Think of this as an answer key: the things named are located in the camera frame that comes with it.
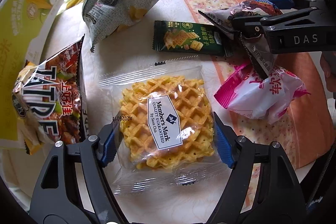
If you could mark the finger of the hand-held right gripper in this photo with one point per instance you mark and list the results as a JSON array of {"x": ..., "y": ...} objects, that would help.
[
  {"x": 252, "y": 24},
  {"x": 284, "y": 2}
]

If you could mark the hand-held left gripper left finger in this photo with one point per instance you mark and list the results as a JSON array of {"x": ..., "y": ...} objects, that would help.
[{"x": 107, "y": 146}]

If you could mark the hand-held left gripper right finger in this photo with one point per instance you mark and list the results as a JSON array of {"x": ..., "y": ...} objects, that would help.
[{"x": 223, "y": 145}]

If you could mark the silver red snack packet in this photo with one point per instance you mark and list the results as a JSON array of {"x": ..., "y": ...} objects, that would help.
[{"x": 246, "y": 7}]

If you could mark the clear waffle packet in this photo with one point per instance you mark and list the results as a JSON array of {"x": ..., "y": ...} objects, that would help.
[{"x": 168, "y": 113}]

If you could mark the yellow green bear bag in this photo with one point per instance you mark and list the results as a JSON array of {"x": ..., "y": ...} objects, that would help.
[{"x": 23, "y": 22}]

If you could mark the green cracker packet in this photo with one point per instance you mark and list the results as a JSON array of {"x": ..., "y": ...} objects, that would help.
[{"x": 189, "y": 39}]

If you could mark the pink white snack packet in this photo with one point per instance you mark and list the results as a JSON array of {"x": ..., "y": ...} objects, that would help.
[{"x": 262, "y": 92}]

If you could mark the brown-red chip bag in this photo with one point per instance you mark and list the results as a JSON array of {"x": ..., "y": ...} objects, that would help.
[{"x": 52, "y": 100}]

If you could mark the white folding table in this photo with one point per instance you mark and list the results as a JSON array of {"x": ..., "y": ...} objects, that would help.
[{"x": 131, "y": 61}]

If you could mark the grey printed chip bag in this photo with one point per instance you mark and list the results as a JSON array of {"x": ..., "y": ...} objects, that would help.
[{"x": 115, "y": 1}]

